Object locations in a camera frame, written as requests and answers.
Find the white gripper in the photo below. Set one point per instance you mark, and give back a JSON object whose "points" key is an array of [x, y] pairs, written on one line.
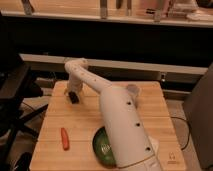
{"points": [[74, 85]]}

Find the black eraser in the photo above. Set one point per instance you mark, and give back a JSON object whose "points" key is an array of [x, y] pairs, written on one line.
{"points": [[73, 97]]}

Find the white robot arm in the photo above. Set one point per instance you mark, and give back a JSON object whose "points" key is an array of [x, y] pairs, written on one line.
{"points": [[129, 141]]}

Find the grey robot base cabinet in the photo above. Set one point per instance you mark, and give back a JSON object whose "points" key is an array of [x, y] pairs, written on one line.
{"points": [[198, 108]]}

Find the orange carrot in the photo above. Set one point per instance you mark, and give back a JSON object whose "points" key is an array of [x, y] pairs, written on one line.
{"points": [[65, 139]]}

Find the white paper cup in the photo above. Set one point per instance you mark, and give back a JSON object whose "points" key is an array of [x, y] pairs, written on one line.
{"points": [[134, 91]]}

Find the green bowl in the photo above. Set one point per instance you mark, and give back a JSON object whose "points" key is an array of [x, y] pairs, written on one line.
{"points": [[102, 149]]}

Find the black office chair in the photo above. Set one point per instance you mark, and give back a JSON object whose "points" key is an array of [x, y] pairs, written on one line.
{"points": [[16, 84]]}

